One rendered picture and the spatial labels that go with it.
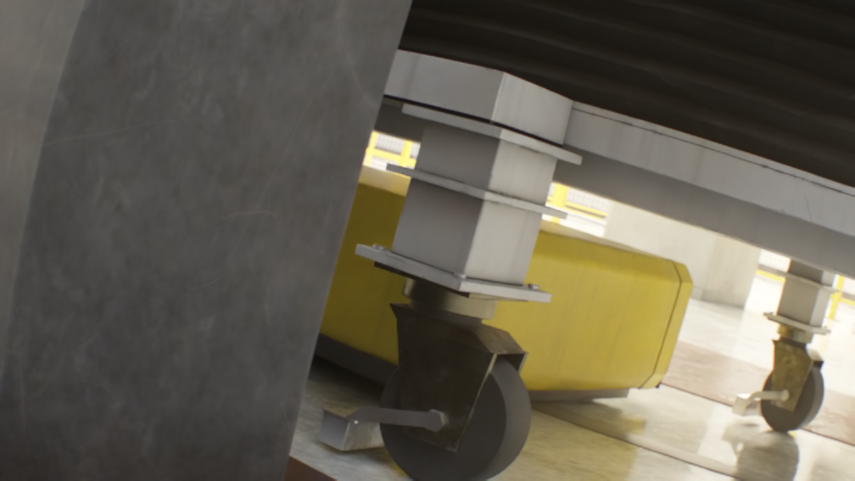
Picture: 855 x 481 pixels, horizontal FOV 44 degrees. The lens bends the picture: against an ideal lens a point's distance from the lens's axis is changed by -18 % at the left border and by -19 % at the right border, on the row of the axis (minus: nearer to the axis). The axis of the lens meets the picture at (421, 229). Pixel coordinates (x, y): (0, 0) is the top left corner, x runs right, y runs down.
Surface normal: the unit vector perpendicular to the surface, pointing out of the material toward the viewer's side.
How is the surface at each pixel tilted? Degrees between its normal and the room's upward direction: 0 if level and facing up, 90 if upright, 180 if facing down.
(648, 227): 90
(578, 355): 90
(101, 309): 90
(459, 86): 90
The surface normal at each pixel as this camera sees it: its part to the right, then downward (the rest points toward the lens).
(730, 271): 0.74, 0.25
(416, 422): -0.32, -0.09
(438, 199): -0.61, -0.12
